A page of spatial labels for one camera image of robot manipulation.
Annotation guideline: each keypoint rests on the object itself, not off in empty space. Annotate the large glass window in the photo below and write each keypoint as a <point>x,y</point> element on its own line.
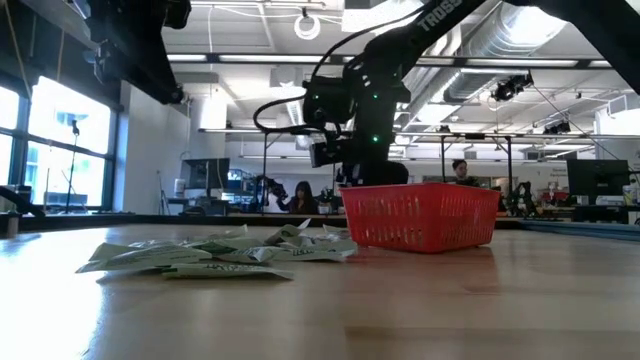
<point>65,110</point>

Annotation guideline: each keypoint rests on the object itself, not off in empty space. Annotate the black metal workstation frame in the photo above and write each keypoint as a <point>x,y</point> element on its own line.
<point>442,160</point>
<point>265,170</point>

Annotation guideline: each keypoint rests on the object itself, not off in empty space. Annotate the black frame-mounted camera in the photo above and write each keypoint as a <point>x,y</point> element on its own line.
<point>557,127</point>

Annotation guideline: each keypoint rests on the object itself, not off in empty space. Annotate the red plastic slotted basket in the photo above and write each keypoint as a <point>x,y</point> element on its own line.
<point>450,222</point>

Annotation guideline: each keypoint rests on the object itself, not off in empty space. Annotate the black tripod stand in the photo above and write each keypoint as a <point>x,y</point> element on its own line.
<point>75,131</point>

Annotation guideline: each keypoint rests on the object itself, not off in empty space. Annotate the black desk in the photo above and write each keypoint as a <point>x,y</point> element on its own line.
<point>600,214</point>

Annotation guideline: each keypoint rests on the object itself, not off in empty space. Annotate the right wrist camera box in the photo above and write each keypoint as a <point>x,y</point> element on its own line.
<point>327,154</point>

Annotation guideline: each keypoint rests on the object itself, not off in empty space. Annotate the black table edge rail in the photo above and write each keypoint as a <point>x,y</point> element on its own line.
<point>150,220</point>

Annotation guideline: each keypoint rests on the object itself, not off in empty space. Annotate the black computer monitor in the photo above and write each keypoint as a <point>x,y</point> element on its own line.
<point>597,177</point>
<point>206,173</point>

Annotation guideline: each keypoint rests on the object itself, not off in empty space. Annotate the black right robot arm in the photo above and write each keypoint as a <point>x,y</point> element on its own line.
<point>395,47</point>

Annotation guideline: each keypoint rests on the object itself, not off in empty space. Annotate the black overhead camera cluster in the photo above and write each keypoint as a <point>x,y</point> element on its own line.
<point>512,86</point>

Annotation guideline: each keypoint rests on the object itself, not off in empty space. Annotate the black background robot arm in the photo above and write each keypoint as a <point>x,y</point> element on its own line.
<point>520,197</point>
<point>270,192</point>
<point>330,200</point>

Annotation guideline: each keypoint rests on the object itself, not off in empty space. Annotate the long ceiling strip light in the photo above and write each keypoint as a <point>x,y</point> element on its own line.
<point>270,58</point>

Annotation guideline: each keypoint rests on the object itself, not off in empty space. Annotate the person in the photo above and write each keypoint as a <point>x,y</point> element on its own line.
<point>300,200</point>
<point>462,172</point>

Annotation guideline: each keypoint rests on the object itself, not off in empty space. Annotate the silver ribbed ceiling duct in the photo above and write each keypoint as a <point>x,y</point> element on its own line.
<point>505,45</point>

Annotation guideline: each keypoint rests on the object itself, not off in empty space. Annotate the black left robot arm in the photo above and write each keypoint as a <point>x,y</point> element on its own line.
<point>135,50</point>

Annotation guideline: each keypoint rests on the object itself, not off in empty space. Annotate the black slanted bar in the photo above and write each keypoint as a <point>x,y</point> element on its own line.
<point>20,200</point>

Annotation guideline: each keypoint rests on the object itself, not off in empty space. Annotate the blue table edge padding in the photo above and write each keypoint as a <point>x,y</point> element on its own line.
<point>590,230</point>

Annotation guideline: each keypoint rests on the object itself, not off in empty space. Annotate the red background equipment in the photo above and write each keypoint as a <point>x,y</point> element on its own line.
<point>556,196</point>

